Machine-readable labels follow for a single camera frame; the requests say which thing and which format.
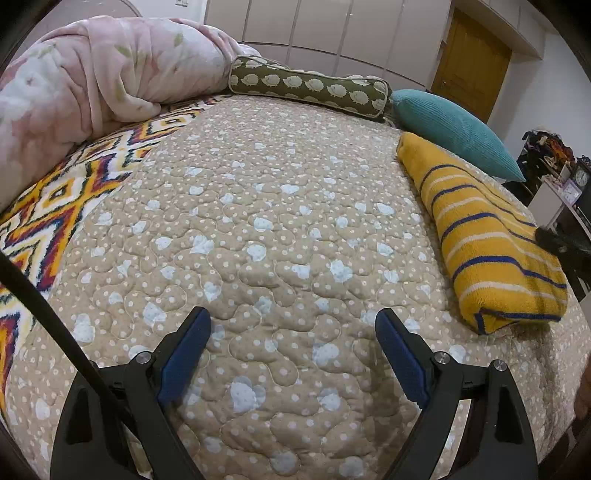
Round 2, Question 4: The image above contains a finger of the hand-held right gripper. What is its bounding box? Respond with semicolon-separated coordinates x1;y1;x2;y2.
534;226;571;256

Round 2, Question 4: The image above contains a curved beige headboard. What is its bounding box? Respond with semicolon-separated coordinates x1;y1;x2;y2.
0;0;148;61

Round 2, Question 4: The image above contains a pink floral fleece blanket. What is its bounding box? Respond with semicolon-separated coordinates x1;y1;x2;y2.
0;16;260;210

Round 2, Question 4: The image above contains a geometric diamond patterned blanket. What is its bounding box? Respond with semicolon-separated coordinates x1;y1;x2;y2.
0;95;232;411

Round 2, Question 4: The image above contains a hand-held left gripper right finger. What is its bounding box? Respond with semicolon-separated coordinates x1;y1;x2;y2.
375;308;539;480

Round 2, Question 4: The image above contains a black cable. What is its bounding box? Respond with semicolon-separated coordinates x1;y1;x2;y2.
0;251;139;435

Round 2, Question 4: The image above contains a beige panelled wardrobe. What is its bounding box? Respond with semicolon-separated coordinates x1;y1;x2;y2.
203;0;544;91

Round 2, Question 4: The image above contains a yellow striped sweater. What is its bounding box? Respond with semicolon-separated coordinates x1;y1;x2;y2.
396;131;568;335

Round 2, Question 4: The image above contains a white desk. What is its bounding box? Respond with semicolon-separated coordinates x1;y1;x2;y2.
526;178;591;296

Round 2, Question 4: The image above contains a teal ribbed pillow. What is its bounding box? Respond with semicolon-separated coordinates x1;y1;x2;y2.
390;89;527;184

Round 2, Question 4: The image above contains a wooden door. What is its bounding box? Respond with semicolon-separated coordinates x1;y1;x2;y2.
429;7;513;125

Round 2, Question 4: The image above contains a person's right forearm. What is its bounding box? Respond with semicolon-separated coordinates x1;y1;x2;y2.
574;369;591;418

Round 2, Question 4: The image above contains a beige dotted quilted bedspread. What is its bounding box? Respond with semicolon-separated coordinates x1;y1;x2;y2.
0;92;591;480

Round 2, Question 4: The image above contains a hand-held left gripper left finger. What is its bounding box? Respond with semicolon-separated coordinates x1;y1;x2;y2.
50;306;212;480

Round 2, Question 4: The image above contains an olive patterned bolster pillow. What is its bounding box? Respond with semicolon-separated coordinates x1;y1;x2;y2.
228;55;393;123

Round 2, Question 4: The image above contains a pile of dark clutter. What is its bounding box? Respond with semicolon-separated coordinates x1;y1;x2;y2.
516;129;578;180

